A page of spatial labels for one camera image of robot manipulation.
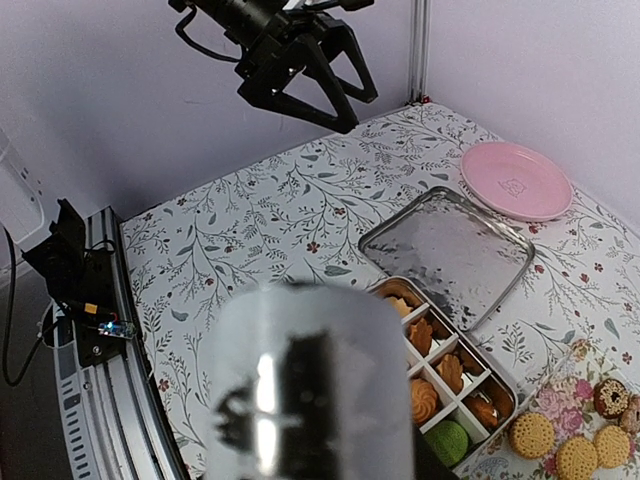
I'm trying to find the metal tongs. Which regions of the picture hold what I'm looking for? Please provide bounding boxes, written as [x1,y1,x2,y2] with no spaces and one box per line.
[205,284,414,479]

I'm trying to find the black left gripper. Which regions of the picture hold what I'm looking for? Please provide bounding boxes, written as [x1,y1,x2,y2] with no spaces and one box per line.
[236,13,378,133]

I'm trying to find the small swirl butter cookie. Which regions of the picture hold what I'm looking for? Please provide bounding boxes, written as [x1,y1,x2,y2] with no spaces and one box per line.
[410,378,439,426]

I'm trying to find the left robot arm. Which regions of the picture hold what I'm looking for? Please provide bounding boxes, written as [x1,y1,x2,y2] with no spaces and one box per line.
[169,0,378,134]

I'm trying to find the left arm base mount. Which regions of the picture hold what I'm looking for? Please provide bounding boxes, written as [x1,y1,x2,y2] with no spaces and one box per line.
[23,199,137,367]

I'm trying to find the pink divided cookie tin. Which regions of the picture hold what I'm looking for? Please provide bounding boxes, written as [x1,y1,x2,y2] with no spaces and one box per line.
[369,277,518,474]

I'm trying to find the chocolate sprinkle donut cookie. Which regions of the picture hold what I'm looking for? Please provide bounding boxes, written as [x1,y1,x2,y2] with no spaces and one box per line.
[593,378,630,420]

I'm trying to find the left aluminium frame post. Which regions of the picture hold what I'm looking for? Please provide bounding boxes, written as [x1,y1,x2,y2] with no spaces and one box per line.
[407,0,431,104]

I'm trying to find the brown flower donut cookie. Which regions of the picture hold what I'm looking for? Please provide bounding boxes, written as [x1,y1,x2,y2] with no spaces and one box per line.
[619,395,640,436]

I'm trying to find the round cracker cookie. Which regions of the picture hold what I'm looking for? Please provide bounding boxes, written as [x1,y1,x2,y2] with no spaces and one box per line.
[593,425,630,469]
[509,412,555,460]
[556,436,599,480]

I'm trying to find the green sandwich cookie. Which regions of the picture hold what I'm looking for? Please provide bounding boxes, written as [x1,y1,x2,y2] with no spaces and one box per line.
[424,420,469,468]

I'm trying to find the silver tin lid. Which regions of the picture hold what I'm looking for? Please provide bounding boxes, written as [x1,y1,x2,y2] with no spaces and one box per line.
[358,186,535,332]

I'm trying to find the floral cookie tray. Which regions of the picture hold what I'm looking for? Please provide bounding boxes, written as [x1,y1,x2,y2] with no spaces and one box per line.
[459,341,639,479]

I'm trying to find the pink plate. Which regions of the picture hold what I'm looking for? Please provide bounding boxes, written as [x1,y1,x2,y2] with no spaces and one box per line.
[460,142,573,222]

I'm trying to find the front aluminium rail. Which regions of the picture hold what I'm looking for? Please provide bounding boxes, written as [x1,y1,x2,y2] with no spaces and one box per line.
[53,208,189,479]

